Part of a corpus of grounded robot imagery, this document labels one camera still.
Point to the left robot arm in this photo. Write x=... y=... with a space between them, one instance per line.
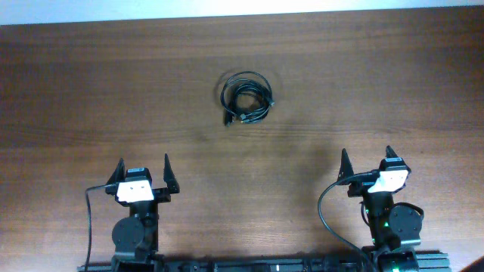
x=136 y=236

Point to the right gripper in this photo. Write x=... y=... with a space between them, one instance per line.
x=361 y=185

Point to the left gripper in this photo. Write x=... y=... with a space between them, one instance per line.
x=162 y=196

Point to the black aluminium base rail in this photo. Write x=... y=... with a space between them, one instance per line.
x=431 y=262

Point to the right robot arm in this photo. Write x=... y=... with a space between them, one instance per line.
x=394 y=226

